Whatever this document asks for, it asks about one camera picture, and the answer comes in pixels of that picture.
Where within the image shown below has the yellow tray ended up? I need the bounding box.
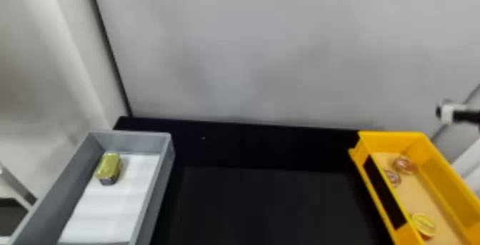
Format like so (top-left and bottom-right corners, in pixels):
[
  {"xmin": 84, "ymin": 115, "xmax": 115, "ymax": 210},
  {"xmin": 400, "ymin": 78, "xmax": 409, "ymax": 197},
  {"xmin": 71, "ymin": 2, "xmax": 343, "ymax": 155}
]
[{"xmin": 348, "ymin": 130, "xmax": 480, "ymax": 245}]

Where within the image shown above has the grey tray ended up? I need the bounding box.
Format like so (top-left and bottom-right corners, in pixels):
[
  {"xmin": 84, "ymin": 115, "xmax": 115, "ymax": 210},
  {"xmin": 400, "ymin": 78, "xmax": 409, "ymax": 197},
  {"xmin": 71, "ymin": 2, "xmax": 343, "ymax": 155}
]
[{"xmin": 8, "ymin": 129, "xmax": 176, "ymax": 245}]

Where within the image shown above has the yellow can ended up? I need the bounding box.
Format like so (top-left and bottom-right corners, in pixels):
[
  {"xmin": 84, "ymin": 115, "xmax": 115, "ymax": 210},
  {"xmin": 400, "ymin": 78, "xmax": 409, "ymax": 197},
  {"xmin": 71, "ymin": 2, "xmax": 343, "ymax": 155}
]
[
  {"xmin": 411, "ymin": 213, "xmax": 437, "ymax": 239},
  {"xmin": 95, "ymin": 151, "xmax": 124, "ymax": 186},
  {"xmin": 393, "ymin": 155, "xmax": 418, "ymax": 175}
]

